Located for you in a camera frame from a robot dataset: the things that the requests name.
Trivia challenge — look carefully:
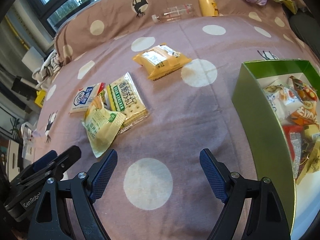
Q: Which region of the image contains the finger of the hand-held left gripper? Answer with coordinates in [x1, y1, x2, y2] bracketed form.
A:
[10, 145, 82, 193]

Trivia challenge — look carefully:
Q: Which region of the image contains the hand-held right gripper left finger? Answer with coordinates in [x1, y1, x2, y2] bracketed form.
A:
[27, 149, 118, 240]

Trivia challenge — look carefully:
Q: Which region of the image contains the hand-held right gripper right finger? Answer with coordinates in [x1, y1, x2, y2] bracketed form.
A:
[199, 148, 292, 240]

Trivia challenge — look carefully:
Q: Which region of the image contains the pale yellow-green snack packet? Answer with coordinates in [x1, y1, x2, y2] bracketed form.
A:
[82, 95, 127, 158]

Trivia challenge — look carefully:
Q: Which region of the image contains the green cardboard box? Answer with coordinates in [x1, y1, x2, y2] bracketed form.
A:
[231, 59, 320, 240]

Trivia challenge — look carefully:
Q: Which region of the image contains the white blue label snack packet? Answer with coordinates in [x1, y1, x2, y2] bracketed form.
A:
[69, 82, 107, 114]

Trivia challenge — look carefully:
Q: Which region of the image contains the green label cracker packet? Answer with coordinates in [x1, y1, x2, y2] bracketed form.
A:
[106, 72, 150, 130]

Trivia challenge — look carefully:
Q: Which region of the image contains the red snack packet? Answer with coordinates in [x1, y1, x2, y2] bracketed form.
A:
[284, 125, 310, 178]

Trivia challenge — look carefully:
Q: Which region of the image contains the pale yellow snack packet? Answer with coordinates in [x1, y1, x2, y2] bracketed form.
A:
[296, 139, 320, 184]

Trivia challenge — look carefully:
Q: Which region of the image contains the white biscuit ball packet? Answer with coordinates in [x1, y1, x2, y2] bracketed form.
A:
[264, 85, 304, 122]

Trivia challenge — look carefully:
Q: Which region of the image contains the orange-yellow cake packet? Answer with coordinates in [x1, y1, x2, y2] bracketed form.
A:
[132, 42, 192, 81]

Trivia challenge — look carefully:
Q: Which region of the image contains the orange panda snack packet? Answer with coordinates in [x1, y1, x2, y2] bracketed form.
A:
[289, 76, 320, 125]

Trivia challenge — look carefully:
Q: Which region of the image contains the white plastic bag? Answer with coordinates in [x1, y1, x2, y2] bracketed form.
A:
[21, 122, 38, 160]

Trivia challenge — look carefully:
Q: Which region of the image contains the pink dotted blanket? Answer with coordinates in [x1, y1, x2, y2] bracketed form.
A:
[37, 0, 320, 240]

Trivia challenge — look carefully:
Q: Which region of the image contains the yellow box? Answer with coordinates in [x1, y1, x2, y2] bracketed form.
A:
[34, 90, 48, 108]

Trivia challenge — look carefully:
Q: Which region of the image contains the striped cloth heap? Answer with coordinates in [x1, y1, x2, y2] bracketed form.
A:
[31, 51, 63, 90]

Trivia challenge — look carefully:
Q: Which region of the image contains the clear plastic bottle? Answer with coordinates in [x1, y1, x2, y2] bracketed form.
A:
[152, 4, 197, 23]

